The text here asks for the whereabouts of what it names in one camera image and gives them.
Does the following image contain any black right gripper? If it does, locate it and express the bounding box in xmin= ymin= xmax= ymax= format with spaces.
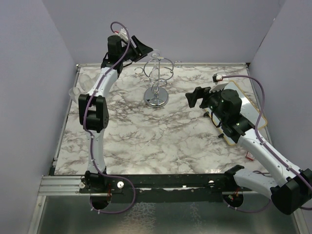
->
xmin=186 ymin=84 xmax=227 ymax=122

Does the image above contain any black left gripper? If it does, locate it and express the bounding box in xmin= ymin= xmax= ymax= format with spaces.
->
xmin=119 ymin=36 xmax=153 ymax=62

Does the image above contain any clear wine glass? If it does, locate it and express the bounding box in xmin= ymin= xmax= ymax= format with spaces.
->
xmin=150 ymin=49 xmax=161 ymax=72
xmin=68 ymin=87 xmax=81 ymax=104
xmin=78 ymin=74 xmax=95 ymax=92

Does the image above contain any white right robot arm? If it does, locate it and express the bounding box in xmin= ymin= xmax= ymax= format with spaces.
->
xmin=185 ymin=87 xmax=312 ymax=215

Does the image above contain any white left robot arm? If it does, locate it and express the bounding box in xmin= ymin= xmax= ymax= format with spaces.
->
xmin=78 ymin=35 xmax=153 ymax=193

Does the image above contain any chrome wine glass rack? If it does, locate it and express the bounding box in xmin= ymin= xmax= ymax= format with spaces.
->
xmin=135 ymin=54 xmax=182 ymax=109

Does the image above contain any small wood-framed whiteboard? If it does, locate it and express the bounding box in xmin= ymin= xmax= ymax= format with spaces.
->
xmin=204 ymin=80 xmax=267 ymax=146

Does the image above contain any small red white packet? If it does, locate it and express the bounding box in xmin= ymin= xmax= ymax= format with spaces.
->
xmin=246 ymin=152 xmax=255 ymax=161

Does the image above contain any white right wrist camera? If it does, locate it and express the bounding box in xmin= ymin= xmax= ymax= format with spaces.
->
xmin=209 ymin=72 xmax=229 ymax=93

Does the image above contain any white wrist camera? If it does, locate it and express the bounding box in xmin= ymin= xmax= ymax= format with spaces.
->
xmin=209 ymin=72 xmax=229 ymax=93
xmin=118 ymin=28 xmax=129 ymax=43

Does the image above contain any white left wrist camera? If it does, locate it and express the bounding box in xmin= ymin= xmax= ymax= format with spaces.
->
xmin=118 ymin=28 xmax=129 ymax=43

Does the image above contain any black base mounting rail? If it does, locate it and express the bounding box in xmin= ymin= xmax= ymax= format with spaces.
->
xmin=79 ymin=174 xmax=246 ymax=203

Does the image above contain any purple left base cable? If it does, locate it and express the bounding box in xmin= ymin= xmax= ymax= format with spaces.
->
xmin=89 ymin=174 xmax=137 ymax=215

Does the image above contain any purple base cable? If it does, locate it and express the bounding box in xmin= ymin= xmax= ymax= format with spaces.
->
xmin=89 ymin=174 xmax=137 ymax=215
xmin=226 ymin=192 xmax=273 ymax=213

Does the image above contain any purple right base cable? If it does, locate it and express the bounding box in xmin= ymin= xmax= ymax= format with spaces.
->
xmin=226 ymin=192 xmax=273 ymax=213

